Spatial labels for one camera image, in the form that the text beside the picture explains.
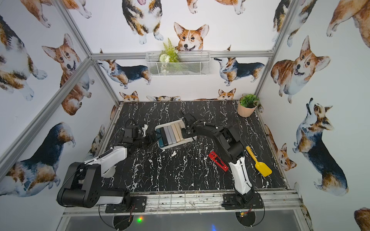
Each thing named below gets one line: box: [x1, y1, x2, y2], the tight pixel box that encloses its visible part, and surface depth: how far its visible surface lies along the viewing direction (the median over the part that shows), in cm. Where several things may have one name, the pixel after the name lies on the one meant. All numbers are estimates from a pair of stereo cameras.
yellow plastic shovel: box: [245, 145, 273, 178], surface depth 87 cm
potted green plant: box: [237, 93, 260, 118], surface depth 106 cm
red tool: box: [208, 151, 229, 173], surface depth 90 cm
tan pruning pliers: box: [170, 123, 181, 143], surface depth 100 cm
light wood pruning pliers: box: [176, 119, 186, 140], surface depth 102 cm
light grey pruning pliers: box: [163, 126, 173, 145], surface depth 99 cm
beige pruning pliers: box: [171, 119, 186, 143], surface depth 102 cm
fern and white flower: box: [158, 37, 180, 75], surface depth 85 cm
